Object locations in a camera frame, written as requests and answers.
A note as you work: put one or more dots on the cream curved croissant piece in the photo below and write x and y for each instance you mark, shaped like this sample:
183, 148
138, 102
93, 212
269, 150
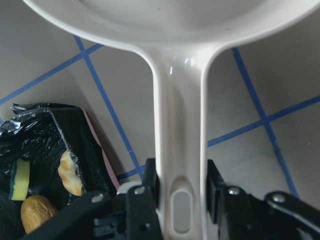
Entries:
67, 173

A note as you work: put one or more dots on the left black lined trash bin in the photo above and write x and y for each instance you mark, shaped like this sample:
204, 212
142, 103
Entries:
39, 134

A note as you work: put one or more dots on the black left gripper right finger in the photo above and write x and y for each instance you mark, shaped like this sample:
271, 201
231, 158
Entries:
239, 215

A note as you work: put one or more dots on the yellow green sponge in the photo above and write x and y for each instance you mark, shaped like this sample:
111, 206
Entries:
20, 179

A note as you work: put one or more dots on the brown potato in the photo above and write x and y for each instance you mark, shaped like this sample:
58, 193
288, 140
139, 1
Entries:
35, 211

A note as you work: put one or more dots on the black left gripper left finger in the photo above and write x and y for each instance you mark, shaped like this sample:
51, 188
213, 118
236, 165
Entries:
98, 216

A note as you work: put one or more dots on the beige plastic dustpan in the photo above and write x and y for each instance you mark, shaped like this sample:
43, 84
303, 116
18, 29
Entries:
178, 39

